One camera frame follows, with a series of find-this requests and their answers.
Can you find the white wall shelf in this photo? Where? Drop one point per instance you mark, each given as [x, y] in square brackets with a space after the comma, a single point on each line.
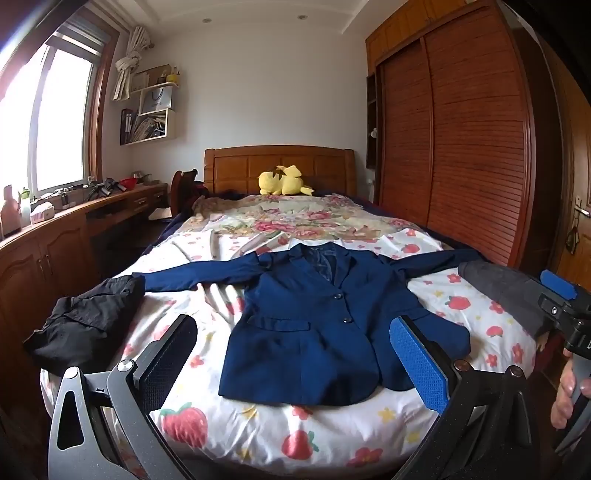
[171, 124]

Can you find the wooden bed headboard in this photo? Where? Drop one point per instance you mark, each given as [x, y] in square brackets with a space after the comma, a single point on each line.
[240, 170]

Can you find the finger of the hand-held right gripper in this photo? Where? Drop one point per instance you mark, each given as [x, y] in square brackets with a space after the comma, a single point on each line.
[556, 308]
[558, 284]

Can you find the person's right hand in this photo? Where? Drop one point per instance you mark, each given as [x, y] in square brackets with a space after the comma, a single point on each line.
[561, 401]

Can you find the pink tissue box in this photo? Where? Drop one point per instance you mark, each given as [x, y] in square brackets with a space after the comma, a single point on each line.
[42, 215]

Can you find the hanging keys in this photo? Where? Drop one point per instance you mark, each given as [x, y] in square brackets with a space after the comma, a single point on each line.
[572, 240]

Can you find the dark grey garment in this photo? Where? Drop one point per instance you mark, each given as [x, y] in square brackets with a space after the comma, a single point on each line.
[503, 290]

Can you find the black clothes pile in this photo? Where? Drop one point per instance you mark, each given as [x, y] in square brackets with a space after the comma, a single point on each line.
[83, 323]

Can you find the navy blue blazer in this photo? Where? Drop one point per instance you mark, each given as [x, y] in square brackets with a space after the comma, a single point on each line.
[300, 341]

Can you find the floral quilt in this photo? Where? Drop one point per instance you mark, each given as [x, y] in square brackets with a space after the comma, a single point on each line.
[304, 221]

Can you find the pink bottle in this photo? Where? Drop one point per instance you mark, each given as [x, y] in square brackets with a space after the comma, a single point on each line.
[11, 212]

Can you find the wooden door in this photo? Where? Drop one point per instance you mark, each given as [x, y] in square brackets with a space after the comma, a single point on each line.
[570, 161]

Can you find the wooden louvred wardrobe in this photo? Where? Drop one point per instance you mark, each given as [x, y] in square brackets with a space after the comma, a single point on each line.
[461, 138]

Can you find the black binders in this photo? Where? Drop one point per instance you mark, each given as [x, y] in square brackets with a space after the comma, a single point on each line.
[127, 127]

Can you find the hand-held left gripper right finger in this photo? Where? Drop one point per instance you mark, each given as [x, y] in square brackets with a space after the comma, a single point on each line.
[420, 364]

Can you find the wooden desk cabinet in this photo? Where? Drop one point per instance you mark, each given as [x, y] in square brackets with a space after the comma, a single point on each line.
[46, 258]

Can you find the tied beige curtain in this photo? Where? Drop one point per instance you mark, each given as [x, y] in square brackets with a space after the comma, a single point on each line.
[127, 64]

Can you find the white paper bag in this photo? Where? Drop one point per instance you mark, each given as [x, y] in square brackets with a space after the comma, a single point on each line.
[157, 99]

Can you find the yellow plush toy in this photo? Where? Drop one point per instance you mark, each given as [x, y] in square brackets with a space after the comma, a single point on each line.
[277, 184]

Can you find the black gadgets on desk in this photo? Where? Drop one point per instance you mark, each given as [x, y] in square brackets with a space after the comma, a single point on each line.
[102, 189]

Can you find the wooden chair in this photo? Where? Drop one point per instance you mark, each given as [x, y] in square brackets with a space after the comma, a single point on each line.
[182, 189]

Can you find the red bowl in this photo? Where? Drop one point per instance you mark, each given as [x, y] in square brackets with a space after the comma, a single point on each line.
[128, 184]

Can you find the strawberry print bed sheet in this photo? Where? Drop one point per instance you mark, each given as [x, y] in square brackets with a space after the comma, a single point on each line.
[323, 438]

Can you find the wood framed window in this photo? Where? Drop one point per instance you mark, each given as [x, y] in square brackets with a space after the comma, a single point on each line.
[60, 115]

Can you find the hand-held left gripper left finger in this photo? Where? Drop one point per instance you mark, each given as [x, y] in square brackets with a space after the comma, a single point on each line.
[171, 364]

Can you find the white paper sheet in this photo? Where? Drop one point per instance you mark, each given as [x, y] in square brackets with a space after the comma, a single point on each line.
[161, 214]

